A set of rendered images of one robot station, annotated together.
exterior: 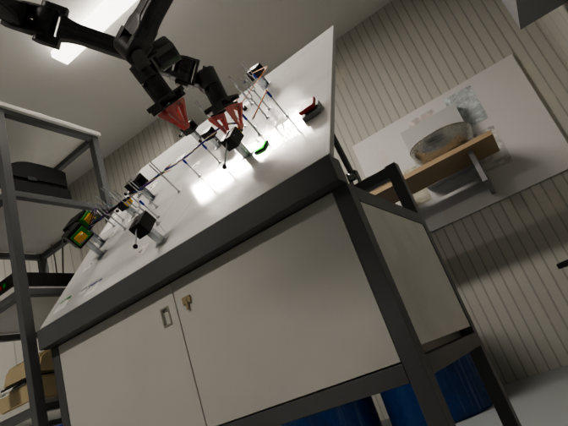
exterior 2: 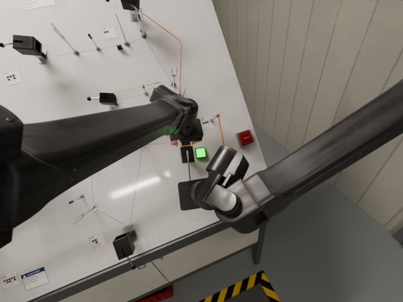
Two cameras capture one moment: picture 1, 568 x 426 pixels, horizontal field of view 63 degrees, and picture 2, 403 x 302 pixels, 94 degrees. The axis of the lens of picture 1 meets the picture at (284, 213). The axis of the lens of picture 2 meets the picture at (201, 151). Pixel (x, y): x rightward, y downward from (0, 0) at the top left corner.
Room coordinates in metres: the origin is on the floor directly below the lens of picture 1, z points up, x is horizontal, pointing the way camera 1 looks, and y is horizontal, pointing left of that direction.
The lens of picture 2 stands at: (0.80, 0.36, 1.58)
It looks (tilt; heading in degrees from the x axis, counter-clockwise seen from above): 40 degrees down; 320
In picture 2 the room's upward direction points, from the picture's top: 11 degrees counter-clockwise
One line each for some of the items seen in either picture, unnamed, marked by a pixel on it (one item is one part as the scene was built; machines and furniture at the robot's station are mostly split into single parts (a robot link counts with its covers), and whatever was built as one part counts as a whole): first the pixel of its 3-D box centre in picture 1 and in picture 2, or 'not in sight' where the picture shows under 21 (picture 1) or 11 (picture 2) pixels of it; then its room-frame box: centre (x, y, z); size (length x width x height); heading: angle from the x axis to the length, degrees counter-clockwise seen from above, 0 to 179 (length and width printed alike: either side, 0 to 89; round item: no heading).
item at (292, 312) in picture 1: (268, 315); (211, 245); (1.14, 0.12, 0.60); 0.55 x 0.03 x 0.39; 63
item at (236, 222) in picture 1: (163, 270); (141, 253); (1.25, 0.37, 0.83); 1.18 x 0.05 x 0.06; 63
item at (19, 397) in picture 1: (52, 375); not in sight; (1.76, 1.03, 0.76); 0.30 x 0.21 x 0.20; 156
